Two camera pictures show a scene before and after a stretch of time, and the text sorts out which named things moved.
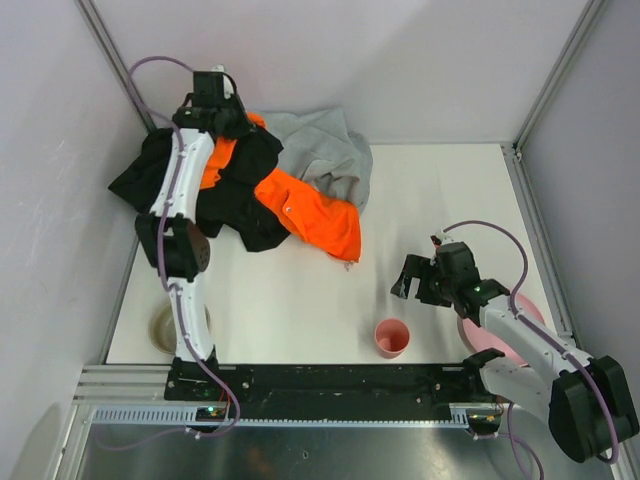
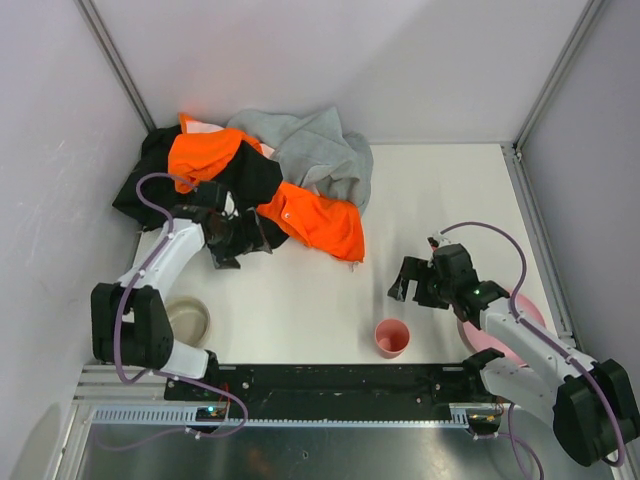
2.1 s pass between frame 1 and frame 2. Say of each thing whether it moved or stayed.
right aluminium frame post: stayed
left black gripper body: moved
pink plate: stayed
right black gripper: stayed
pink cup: stayed
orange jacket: moved
